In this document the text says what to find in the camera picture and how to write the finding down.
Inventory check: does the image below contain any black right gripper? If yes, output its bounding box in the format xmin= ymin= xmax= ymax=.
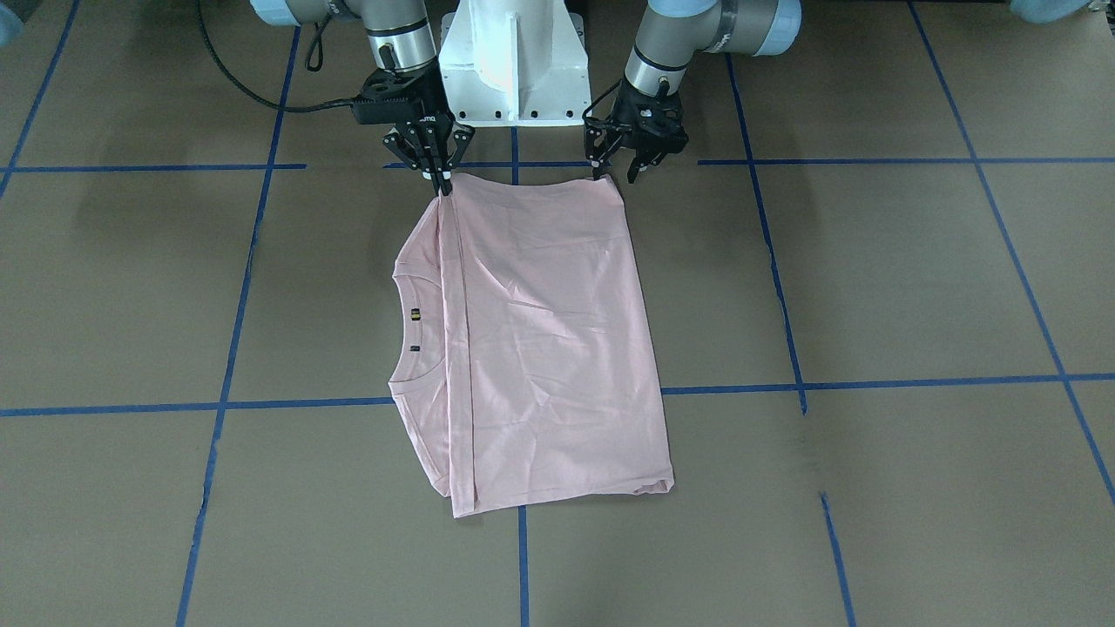
xmin=351 ymin=68 xmax=475 ymax=196

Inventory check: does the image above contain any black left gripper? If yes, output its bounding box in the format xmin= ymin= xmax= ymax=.
xmin=583 ymin=78 xmax=689 ymax=184

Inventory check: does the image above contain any pink Snoopy t-shirt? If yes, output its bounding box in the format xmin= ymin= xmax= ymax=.
xmin=388 ymin=174 xmax=673 ymax=519

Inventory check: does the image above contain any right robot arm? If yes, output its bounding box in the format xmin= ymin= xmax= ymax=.
xmin=251 ymin=1 xmax=475 ymax=196

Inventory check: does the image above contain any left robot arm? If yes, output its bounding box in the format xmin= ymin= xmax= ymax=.
xmin=583 ymin=1 xmax=803 ymax=182

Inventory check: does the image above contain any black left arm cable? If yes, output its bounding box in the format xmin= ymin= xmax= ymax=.
xmin=580 ymin=77 xmax=624 ymax=131

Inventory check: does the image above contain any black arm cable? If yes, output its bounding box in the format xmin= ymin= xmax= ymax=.
xmin=580 ymin=77 xmax=624 ymax=131
xmin=196 ymin=0 xmax=358 ymax=114

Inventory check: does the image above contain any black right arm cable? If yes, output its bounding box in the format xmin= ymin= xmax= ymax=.
xmin=196 ymin=0 xmax=358 ymax=114

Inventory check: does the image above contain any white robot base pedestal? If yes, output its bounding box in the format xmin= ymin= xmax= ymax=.
xmin=439 ymin=1 xmax=591 ymax=127

